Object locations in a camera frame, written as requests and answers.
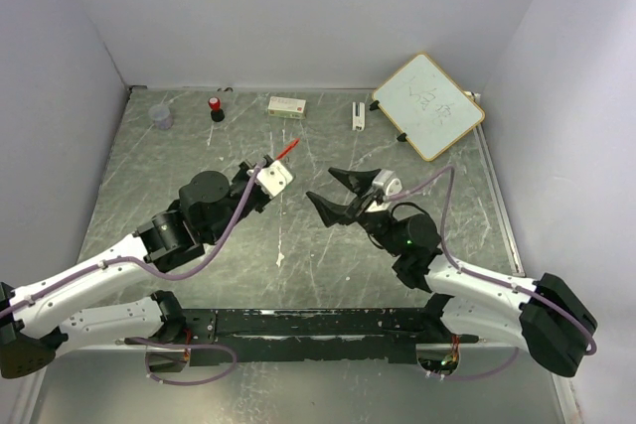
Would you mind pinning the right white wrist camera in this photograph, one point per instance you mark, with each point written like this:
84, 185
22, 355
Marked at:
386, 184

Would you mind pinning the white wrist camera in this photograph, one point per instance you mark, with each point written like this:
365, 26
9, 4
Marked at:
274, 179
386, 184

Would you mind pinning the red handled metal keyring holder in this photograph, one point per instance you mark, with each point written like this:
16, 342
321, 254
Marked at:
287, 149

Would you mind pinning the clear plastic cup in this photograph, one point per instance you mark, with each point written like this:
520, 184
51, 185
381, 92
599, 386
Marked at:
161, 116

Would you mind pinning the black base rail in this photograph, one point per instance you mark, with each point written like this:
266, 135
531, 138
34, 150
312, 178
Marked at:
256, 335

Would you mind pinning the aluminium extrusion rail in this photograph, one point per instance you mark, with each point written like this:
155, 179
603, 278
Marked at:
530, 326

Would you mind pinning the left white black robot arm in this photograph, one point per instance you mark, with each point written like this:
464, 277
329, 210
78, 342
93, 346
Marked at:
57, 315

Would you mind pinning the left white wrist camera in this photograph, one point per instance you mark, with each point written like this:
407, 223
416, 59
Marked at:
274, 179

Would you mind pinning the white green staple box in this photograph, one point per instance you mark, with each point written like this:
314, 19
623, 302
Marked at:
286, 107

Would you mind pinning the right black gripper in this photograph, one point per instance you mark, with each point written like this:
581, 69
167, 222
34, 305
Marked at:
332, 212

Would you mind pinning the red black stamp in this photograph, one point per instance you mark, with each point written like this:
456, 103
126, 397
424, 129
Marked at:
216, 111

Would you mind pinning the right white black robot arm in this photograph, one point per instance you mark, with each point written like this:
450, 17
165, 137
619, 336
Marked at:
456, 286

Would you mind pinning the yellow framed whiteboard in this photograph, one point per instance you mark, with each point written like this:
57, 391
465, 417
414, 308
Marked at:
427, 106

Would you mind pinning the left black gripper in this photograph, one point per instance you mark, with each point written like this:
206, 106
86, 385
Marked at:
245, 171

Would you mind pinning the white stapler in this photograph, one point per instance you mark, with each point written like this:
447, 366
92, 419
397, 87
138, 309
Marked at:
358, 116

